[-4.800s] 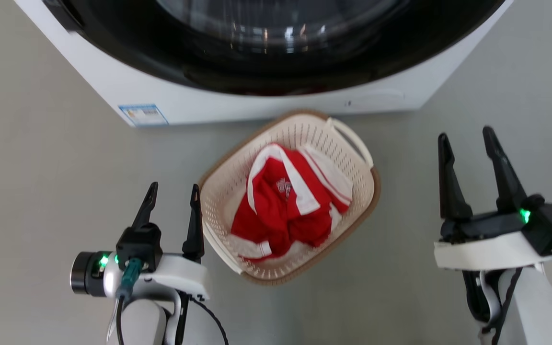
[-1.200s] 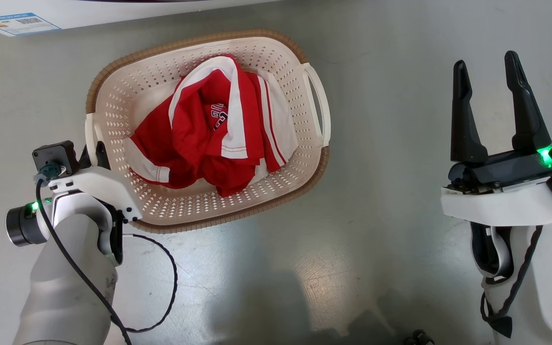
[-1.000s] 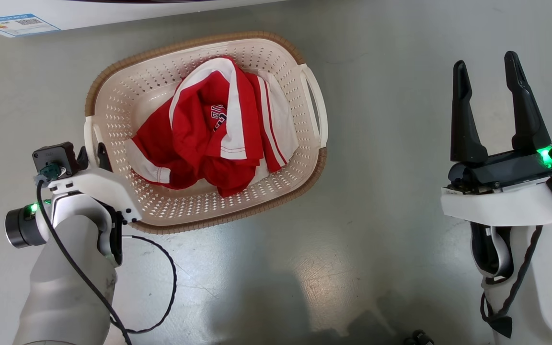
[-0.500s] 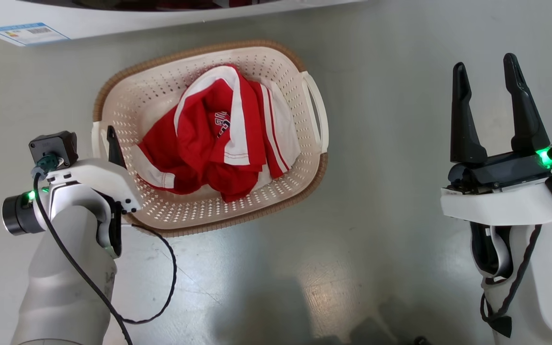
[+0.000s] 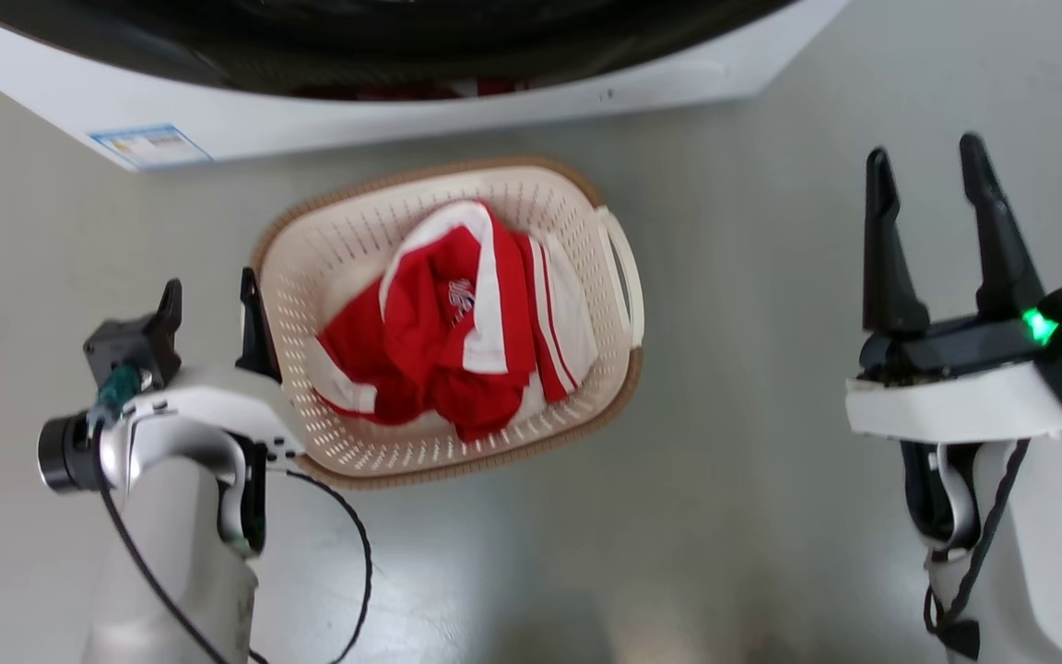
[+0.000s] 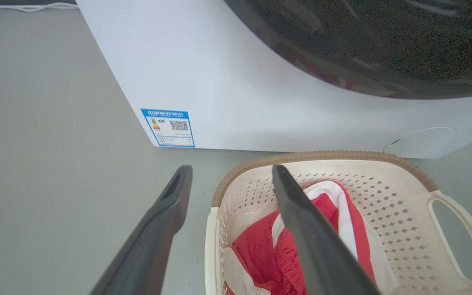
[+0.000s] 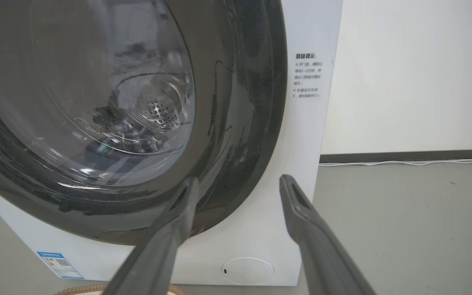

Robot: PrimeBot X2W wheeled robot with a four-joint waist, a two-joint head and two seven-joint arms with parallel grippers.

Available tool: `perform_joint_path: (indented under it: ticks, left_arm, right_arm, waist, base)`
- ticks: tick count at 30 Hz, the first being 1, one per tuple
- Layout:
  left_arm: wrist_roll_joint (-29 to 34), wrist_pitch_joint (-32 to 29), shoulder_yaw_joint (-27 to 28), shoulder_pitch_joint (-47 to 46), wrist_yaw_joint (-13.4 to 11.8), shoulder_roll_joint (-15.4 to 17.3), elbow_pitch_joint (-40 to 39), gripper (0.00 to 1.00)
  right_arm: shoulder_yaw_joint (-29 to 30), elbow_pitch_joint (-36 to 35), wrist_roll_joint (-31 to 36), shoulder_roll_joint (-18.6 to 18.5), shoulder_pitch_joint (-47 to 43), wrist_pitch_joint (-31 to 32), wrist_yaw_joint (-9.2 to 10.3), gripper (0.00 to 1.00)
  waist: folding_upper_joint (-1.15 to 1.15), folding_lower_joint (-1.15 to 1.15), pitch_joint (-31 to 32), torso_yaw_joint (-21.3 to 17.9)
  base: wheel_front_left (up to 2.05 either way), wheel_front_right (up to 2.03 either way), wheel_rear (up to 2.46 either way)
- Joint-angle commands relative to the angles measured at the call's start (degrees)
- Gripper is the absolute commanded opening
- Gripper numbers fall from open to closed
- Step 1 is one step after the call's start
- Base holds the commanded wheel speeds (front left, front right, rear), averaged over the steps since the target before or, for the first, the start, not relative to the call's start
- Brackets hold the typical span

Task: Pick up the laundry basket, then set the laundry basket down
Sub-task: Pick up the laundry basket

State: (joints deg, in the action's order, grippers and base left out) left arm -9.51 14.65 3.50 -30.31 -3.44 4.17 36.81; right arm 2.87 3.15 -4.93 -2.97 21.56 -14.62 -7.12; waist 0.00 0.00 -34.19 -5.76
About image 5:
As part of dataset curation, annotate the red and white garment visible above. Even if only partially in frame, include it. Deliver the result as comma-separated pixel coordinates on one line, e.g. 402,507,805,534
314,199,599,444

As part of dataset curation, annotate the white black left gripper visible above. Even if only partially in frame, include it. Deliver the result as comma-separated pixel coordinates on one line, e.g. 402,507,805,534
83,267,307,473

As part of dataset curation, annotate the blue white energy label sticker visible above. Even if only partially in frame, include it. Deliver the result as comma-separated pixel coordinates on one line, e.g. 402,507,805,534
88,124,215,171

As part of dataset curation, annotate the beige plastic laundry basket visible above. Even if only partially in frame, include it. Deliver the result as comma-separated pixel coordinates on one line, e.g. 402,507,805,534
250,156,646,490

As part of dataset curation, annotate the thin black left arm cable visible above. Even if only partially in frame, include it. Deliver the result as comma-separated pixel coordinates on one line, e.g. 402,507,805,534
284,467,374,664
92,433,270,664

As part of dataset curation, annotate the dark washing machine door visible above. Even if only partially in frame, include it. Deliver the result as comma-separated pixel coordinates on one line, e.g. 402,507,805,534
0,0,801,99

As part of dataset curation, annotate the white washing machine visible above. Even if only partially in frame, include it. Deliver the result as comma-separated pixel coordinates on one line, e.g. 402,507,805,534
0,0,855,173

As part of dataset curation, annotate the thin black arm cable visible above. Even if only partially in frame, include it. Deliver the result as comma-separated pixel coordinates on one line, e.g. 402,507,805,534
92,433,270,664
922,439,1033,661
284,467,374,664

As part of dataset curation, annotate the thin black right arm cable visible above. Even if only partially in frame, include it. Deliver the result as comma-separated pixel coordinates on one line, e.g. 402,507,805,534
922,439,1033,661

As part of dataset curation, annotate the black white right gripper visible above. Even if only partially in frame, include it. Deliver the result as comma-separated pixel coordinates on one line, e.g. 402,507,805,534
844,133,1062,445

